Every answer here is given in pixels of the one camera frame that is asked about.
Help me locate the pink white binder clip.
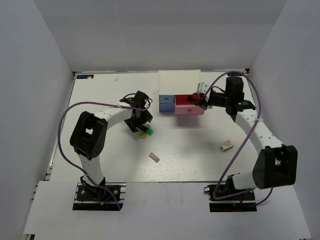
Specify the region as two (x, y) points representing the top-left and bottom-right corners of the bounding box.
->
(220, 139), (234, 152)

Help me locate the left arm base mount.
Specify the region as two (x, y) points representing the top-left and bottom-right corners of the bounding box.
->
(72, 182), (127, 211)

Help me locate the pink drawer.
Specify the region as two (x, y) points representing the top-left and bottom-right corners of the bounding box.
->
(174, 94), (205, 115)

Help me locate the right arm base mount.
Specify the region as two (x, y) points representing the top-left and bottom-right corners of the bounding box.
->
(203, 182), (257, 213)

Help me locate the yellow eraser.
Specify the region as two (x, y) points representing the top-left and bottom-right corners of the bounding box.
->
(139, 133), (147, 139)

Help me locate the grey white eraser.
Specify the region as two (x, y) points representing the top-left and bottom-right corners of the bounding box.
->
(149, 152), (160, 163)

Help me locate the light blue drawer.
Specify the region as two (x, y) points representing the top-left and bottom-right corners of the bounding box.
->
(159, 95), (175, 104)

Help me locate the left blue label sticker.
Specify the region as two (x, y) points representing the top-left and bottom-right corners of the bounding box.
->
(76, 74), (94, 80)

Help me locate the blue label sticker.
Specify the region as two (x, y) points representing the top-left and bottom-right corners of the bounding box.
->
(227, 72), (243, 77)
(76, 74), (94, 80)

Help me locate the right blue label sticker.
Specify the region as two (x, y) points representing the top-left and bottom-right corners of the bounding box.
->
(227, 72), (243, 77)

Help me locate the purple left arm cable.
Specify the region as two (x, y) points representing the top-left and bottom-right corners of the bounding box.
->
(57, 93), (153, 210)

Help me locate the black green highlighter marker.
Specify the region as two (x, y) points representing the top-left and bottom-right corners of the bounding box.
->
(139, 125), (154, 136)

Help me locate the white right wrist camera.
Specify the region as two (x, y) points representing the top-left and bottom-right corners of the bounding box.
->
(196, 82), (210, 95)

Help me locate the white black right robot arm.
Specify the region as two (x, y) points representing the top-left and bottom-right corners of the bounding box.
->
(188, 76), (298, 201)

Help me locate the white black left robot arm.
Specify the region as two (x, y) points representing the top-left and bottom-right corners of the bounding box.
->
(69, 91), (153, 200)

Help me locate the lavender blue drawer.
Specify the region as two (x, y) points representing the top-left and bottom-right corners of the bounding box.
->
(159, 103), (175, 113)

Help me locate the white drawer cabinet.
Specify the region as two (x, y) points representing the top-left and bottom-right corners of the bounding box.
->
(158, 69), (202, 95)

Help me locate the black marker pen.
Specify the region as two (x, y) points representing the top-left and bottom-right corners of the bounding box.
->
(187, 95), (199, 104)

